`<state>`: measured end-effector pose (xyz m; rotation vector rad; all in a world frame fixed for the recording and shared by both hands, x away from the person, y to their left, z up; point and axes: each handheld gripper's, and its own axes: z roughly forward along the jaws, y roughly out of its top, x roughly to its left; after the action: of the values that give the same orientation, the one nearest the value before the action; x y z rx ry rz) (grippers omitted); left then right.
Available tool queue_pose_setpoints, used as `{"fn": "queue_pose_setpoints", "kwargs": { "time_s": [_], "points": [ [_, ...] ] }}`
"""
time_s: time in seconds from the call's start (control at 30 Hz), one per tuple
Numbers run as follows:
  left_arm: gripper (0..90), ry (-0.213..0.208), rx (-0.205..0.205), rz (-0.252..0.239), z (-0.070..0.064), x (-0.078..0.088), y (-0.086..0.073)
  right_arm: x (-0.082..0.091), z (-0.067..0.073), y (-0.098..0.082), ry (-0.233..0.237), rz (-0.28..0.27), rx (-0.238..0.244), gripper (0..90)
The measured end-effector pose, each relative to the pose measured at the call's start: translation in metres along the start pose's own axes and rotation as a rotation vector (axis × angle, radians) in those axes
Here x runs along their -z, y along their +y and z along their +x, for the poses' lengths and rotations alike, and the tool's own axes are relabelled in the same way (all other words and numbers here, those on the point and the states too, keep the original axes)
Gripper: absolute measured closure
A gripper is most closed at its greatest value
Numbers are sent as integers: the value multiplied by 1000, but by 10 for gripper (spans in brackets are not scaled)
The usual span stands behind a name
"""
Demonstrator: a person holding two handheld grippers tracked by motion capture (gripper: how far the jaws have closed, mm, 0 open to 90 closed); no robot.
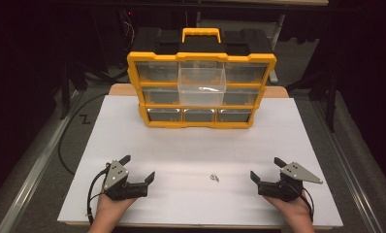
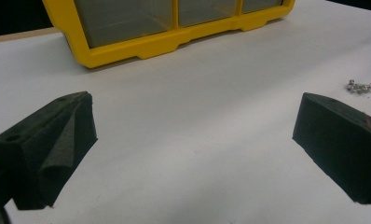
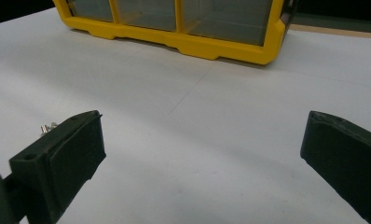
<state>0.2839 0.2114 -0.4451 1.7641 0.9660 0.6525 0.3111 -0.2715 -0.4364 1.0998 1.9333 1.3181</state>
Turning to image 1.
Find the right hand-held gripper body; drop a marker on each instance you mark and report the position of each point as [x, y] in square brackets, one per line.
[291, 186]

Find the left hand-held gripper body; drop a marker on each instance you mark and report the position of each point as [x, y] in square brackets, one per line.
[116, 174]

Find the clear plastic drawer bin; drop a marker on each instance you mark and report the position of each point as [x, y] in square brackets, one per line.
[201, 93]

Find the yellow black organizer cabinet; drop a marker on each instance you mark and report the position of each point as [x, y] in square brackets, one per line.
[200, 45]

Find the person's right hand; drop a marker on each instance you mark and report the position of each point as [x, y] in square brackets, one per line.
[293, 210]

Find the person's left hand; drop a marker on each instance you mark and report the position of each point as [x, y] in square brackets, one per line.
[112, 208]

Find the white table board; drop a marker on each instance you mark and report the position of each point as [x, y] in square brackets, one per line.
[187, 152]

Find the set of closed cabinet drawers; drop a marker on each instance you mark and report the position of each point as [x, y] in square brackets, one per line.
[163, 115]

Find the wooden table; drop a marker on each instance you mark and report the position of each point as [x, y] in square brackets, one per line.
[121, 89]

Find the black metal stand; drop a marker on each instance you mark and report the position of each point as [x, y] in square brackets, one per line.
[65, 93]
[331, 106]

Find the grey metal leg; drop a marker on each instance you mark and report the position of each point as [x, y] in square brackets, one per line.
[280, 29]

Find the metal floor rail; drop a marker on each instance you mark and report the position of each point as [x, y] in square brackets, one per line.
[343, 168]
[36, 168]

